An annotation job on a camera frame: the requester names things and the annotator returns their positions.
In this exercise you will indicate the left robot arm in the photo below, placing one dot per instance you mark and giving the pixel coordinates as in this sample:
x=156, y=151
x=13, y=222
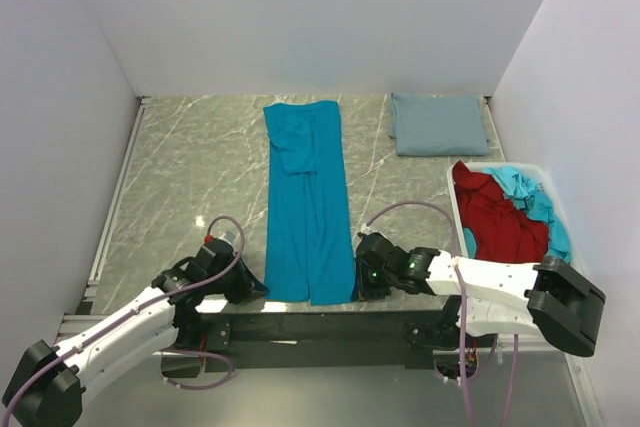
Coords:
x=51, y=384

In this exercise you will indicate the white plastic laundry basket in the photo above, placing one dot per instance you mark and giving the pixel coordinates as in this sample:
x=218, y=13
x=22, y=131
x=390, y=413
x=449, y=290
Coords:
x=550, y=182

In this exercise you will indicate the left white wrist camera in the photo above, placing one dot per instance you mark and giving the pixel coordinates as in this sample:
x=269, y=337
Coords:
x=227, y=237

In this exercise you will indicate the light blue t-shirt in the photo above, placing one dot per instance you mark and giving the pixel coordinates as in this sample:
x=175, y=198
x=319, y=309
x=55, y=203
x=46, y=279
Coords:
x=545, y=212

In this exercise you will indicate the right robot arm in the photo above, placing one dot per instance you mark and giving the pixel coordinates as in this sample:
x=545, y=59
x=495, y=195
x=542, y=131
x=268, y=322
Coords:
x=549, y=298

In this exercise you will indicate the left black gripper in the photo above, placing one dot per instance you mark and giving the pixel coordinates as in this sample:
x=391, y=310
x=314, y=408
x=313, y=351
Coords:
x=247, y=285

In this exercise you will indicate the red t-shirt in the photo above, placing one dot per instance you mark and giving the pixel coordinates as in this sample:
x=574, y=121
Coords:
x=498, y=231

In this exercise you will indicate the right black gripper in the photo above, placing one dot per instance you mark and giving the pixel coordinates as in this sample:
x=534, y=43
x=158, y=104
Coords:
x=363, y=290

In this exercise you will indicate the folded grey-blue t-shirt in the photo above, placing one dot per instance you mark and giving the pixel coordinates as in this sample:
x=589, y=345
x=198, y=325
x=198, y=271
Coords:
x=430, y=126

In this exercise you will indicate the teal blue t-shirt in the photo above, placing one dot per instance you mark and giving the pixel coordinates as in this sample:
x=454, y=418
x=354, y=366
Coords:
x=309, y=255

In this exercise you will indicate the black mounting beam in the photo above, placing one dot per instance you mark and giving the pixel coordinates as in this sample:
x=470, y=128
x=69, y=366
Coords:
x=301, y=340

